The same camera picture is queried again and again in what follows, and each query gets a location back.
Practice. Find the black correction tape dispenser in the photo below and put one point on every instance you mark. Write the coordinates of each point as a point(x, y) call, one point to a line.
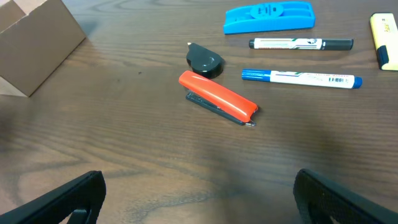
point(203, 61)

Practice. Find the black whiteboard marker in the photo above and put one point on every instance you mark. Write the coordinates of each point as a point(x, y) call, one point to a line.
point(301, 44)

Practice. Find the blue whiteboard marker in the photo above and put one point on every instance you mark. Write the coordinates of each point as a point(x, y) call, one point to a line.
point(303, 78)

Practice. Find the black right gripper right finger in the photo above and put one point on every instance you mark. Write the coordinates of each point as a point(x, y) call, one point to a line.
point(320, 200)

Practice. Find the yellow highlighter pen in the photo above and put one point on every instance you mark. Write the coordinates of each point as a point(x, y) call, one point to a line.
point(384, 29)

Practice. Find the blue plastic eraser holder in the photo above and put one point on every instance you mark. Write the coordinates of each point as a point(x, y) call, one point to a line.
point(269, 16)

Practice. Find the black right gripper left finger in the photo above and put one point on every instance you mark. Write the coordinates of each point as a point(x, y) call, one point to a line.
point(80, 200)

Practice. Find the orange stapler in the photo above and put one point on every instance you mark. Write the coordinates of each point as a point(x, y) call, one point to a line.
point(218, 99)

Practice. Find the brown cardboard box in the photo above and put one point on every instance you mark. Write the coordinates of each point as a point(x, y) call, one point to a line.
point(36, 37)

